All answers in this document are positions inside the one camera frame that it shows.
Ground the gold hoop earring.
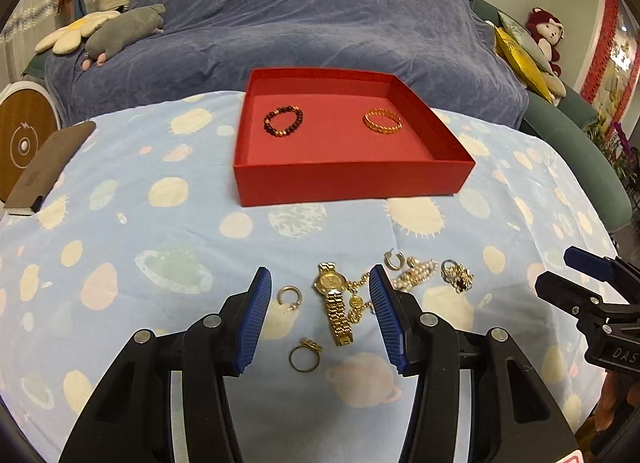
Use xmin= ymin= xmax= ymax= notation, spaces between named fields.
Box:
xmin=383 ymin=249 xmax=406 ymax=271
xmin=277 ymin=285 xmax=303 ymax=313

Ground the pearl bracelet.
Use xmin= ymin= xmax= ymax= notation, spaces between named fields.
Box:
xmin=391 ymin=256 xmax=441 ymax=293

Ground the gold wristwatch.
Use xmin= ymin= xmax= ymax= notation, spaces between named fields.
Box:
xmin=314 ymin=263 xmax=354 ymax=346

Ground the gold ring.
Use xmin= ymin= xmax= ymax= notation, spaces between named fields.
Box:
xmin=287 ymin=336 xmax=324 ymax=374

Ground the jewelled brooch cluster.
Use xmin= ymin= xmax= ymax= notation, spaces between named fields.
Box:
xmin=440 ymin=259 xmax=474 ymax=294

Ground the dark bead bracelet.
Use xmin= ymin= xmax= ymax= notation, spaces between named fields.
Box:
xmin=262 ymin=104 xmax=305 ymax=139

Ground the gold chain bangle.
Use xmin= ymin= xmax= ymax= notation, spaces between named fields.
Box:
xmin=362 ymin=108 xmax=404 ymax=136

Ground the blue planet-pattern tablecloth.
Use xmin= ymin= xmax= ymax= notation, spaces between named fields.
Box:
xmin=1 ymin=91 xmax=616 ymax=462

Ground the green sofa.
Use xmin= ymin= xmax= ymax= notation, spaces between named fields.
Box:
xmin=472 ymin=0 xmax=634 ymax=233

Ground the red cardboard tray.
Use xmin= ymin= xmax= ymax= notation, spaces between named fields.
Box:
xmin=233 ymin=67 xmax=475 ymax=207

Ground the yellow satin cushion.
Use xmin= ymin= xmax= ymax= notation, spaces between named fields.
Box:
xmin=494 ymin=26 xmax=554 ymax=103

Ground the grey-green cushion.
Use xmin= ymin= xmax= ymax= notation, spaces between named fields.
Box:
xmin=498 ymin=11 xmax=552 ymax=73

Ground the red monkey plush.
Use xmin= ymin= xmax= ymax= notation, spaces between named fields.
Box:
xmin=526 ymin=7 xmax=564 ymax=76

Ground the brown leather case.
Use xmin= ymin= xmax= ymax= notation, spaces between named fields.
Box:
xmin=3 ymin=120 xmax=96 ymax=216

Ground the blue sofa blanket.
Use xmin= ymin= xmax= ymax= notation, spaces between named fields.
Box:
xmin=44 ymin=0 xmax=529 ymax=128

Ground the round wooden white device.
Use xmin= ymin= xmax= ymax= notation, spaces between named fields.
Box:
xmin=0 ymin=80 xmax=62 ymax=204

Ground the grey plush toy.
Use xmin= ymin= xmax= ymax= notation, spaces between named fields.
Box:
xmin=81 ymin=4 xmax=166 ymax=71

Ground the daisy flower cushion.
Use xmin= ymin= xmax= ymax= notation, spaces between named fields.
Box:
xmin=35 ymin=10 xmax=120 ymax=56

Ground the white sheer curtain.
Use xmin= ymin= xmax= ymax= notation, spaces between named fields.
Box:
xmin=0 ymin=0 xmax=56 ymax=88

